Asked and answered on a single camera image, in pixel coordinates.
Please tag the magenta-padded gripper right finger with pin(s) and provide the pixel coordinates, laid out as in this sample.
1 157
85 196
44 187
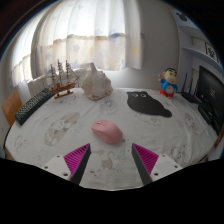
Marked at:
146 158

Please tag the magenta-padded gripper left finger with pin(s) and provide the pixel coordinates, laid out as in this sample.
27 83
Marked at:
77 158

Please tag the pink computer mouse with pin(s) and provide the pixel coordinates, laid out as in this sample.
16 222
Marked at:
107 131

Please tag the black cat-shaped mouse pad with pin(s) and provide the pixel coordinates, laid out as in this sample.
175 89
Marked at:
148 105

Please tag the white printed tablecloth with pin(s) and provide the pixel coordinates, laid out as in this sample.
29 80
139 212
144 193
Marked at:
66 146

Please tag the black keyboard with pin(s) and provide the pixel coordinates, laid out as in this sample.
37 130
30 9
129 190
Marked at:
31 107

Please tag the wooden model sailing ship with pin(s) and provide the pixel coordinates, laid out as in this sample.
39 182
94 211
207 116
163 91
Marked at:
61 87

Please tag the black router with antennas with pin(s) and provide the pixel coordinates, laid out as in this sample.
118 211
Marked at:
190 96

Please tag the black box device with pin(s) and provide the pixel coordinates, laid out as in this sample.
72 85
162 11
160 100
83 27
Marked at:
210 115

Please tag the large white conch shell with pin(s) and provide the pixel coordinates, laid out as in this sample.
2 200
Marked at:
96 83

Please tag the cartoon boy figurine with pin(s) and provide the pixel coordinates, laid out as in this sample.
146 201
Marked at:
168 83

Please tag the white radiator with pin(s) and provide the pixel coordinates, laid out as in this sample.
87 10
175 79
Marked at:
36 85

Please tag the wooden chair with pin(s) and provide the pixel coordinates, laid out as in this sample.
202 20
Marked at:
10 106

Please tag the black monitor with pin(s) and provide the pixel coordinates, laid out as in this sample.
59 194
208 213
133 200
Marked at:
211 88

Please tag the white star-print curtain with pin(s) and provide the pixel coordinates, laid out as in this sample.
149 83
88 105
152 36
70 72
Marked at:
86 36

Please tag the white wall shelf unit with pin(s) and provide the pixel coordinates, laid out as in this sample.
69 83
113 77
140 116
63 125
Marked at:
196 50

